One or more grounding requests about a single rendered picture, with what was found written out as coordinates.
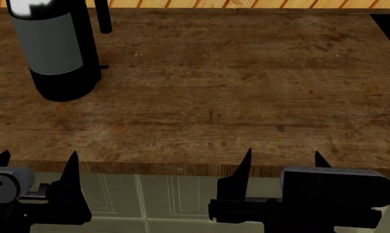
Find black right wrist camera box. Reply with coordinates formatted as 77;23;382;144
279;165;390;216

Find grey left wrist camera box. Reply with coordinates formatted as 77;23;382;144
0;165;36;203

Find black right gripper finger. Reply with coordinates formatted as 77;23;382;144
314;150;332;169
208;147;253;223

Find white cabinet doors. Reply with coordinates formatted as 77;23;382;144
135;173;283;221

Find cream cabinet door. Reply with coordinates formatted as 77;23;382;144
29;216;148;233
146;219;265;233

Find black and grey coffee machine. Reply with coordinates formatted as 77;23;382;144
5;0;113;103

